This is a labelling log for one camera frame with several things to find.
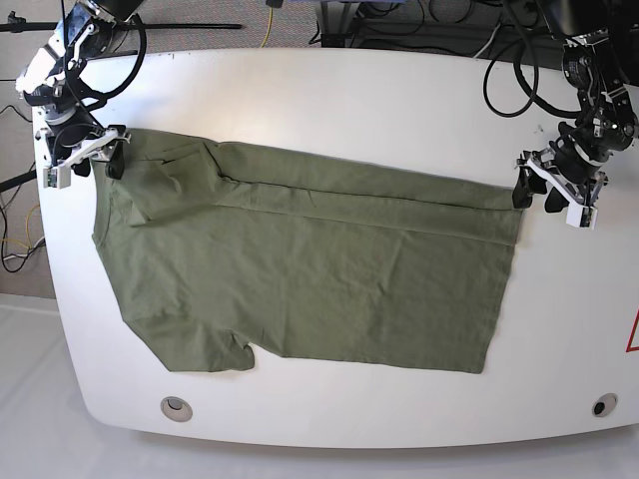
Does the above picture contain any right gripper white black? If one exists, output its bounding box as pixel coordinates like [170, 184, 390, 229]
[45, 126, 131, 180]

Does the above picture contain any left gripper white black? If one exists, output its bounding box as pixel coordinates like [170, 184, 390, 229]
[511, 149, 608, 214]

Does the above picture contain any olive green T-shirt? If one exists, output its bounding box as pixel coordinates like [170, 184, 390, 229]
[93, 130, 522, 374]

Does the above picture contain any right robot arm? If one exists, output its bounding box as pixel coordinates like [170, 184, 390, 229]
[15, 1, 148, 189]

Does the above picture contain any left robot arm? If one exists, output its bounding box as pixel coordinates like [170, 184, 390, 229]
[502, 1, 638, 228]

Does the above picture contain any black stand leg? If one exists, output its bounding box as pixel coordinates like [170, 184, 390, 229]
[0, 169, 37, 193]

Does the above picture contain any black tripod bar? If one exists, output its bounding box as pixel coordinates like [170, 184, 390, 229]
[1, 17, 244, 34]

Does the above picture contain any red triangle sticker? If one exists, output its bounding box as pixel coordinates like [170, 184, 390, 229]
[626, 312, 639, 352]

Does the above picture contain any right table grommet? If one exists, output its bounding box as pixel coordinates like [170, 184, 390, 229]
[592, 393, 618, 417]

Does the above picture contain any table grommet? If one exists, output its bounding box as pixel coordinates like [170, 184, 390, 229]
[592, 393, 618, 417]
[160, 396, 193, 423]

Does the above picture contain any left table grommet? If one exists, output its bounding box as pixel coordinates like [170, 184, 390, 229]
[160, 396, 193, 423]

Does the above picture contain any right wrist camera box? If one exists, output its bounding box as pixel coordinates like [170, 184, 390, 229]
[42, 166, 72, 190]

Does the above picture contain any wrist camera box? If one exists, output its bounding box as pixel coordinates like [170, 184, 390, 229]
[566, 204, 598, 230]
[42, 166, 72, 190]

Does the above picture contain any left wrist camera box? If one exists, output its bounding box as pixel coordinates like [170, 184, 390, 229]
[566, 204, 598, 230]

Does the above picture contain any yellow floor cable coil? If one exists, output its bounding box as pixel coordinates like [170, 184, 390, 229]
[0, 204, 46, 258]

